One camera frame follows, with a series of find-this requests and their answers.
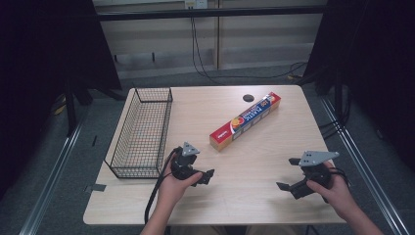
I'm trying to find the person's lap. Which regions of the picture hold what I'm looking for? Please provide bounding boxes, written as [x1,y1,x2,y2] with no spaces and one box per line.
[167,224,309,235]

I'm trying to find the black hanging cables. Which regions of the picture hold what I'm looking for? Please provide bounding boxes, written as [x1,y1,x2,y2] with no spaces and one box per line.
[190,16,308,86]

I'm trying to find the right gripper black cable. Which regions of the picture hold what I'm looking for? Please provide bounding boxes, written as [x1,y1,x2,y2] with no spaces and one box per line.
[328,166,352,190]

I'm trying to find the metal floor rail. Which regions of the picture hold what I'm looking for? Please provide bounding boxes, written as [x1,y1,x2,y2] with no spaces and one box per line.
[19,112,86,235]
[320,96,411,235]

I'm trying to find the grey tape piece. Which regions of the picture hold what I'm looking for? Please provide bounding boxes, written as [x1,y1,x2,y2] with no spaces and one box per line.
[84,183,108,194]

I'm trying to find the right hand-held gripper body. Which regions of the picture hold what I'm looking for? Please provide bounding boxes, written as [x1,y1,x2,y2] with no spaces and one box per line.
[289,150,341,201]

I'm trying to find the black wire basket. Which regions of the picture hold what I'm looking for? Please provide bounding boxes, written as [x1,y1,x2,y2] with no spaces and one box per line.
[104,86,174,180]

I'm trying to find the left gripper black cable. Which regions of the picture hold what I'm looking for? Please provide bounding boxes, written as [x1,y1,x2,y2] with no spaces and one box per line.
[144,147,182,225]

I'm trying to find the person's left hand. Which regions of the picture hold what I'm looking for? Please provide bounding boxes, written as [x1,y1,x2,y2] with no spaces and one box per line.
[158,152,205,213]

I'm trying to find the person's right hand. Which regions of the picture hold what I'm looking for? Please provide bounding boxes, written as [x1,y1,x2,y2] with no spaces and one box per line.
[305,161,357,221]

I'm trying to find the white wall outlet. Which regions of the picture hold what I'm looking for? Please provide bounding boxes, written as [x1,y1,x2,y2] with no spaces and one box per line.
[184,0,209,10]

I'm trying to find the black stand leg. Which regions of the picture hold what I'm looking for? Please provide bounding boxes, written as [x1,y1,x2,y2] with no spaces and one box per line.
[63,79,79,137]

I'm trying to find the black horizontal bar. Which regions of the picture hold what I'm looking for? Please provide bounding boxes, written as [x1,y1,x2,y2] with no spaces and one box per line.
[97,5,328,23]

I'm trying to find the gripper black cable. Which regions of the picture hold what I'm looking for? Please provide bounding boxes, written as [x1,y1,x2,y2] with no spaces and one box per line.
[144,147,182,225]
[328,166,352,190]

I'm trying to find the black curtain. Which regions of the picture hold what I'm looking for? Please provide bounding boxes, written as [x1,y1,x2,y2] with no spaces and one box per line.
[301,0,415,170]
[0,0,123,200]

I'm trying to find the red and blue wrap box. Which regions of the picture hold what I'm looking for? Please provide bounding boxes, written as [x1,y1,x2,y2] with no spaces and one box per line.
[208,91,283,153]

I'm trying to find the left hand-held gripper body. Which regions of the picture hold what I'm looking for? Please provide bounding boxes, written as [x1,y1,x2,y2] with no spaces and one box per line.
[170,141,208,181]

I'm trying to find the black floor cables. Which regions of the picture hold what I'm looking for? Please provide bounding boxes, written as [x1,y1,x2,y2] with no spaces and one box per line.
[317,87,353,141]

